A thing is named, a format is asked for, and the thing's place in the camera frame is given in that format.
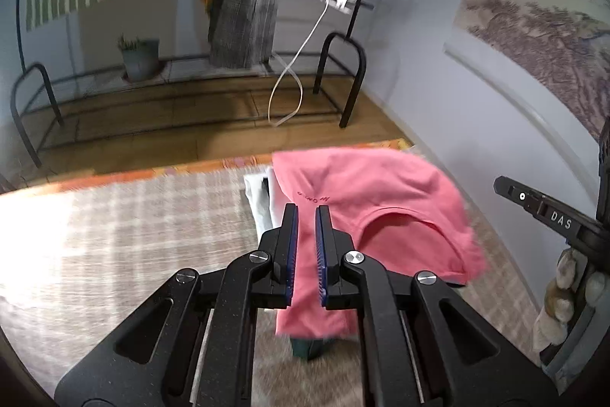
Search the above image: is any person's right hand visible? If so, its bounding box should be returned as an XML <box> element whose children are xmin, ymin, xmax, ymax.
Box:
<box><xmin>533</xmin><ymin>249</ymin><xmax>607</xmax><ymax>355</ymax></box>

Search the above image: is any dark green folded cloth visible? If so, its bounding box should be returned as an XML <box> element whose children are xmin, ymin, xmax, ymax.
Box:
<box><xmin>290</xmin><ymin>335</ymin><xmax>339</xmax><ymax>362</ymax></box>

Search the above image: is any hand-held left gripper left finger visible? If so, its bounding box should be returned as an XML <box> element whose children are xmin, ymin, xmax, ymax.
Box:
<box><xmin>54</xmin><ymin>203</ymin><xmax>299</xmax><ymax>407</ymax></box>

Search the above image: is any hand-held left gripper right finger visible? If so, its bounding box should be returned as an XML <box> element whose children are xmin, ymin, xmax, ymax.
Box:
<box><xmin>313</xmin><ymin>205</ymin><xmax>559</xmax><ymax>407</ymax></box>

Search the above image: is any potted plant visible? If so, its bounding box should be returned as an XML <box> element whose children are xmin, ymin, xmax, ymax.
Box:
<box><xmin>117</xmin><ymin>34</ymin><xmax>160</xmax><ymax>82</ymax></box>

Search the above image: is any white cable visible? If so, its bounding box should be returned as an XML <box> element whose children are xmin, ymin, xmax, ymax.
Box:
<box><xmin>268</xmin><ymin>4</ymin><xmax>329</xmax><ymax>126</ymax></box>

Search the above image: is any black metal rack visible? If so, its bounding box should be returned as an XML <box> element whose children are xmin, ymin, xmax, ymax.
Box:
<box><xmin>10</xmin><ymin>0</ymin><xmax>396</xmax><ymax>169</ymax></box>

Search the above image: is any grey plaid blanket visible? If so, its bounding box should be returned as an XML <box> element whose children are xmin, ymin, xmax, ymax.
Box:
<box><xmin>0</xmin><ymin>169</ymin><xmax>549</xmax><ymax>407</ymax></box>

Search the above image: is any landscape wall poster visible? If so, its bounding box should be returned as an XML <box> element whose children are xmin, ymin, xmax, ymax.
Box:
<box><xmin>453</xmin><ymin>0</ymin><xmax>610</xmax><ymax>141</ymax></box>

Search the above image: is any pink t-shirt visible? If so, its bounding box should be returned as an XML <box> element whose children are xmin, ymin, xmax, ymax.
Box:
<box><xmin>271</xmin><ymin>148</ymin><xmax>487</xmax><ymax>338</ymax></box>

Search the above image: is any white folded cloth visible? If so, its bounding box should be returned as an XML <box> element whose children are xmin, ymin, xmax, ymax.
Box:
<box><xmin>243</xmin><ymin>166</ymin><xmax>282</xmax><ymax>241</ymax></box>

